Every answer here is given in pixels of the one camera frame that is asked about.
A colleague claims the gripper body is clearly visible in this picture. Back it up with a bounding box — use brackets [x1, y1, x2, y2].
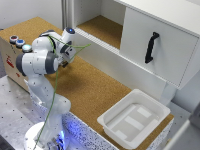
[59, 44, 75, 68]

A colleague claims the green button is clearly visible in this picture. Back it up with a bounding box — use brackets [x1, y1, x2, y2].
[21, 43, 33, 54]

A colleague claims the white cabinet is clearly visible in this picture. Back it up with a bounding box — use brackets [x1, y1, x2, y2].
[61, 0, 200, 106]

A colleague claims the blue button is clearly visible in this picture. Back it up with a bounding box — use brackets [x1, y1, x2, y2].
[15, 38, 26, 48]

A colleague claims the red button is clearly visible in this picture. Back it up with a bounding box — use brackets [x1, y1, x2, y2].
[9, 34, 19, 44]

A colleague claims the white plastic box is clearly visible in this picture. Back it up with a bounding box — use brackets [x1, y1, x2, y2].
[96, 88, 172, 149]

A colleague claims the white sliding door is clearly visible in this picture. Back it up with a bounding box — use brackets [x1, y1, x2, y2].
[118, 6, 200, 88]

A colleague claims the green cable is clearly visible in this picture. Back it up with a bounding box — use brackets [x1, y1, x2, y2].
[32, 35, 92, 150]

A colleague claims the black door handle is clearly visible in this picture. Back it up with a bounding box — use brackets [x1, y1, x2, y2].
[144, 31, 160, 64]

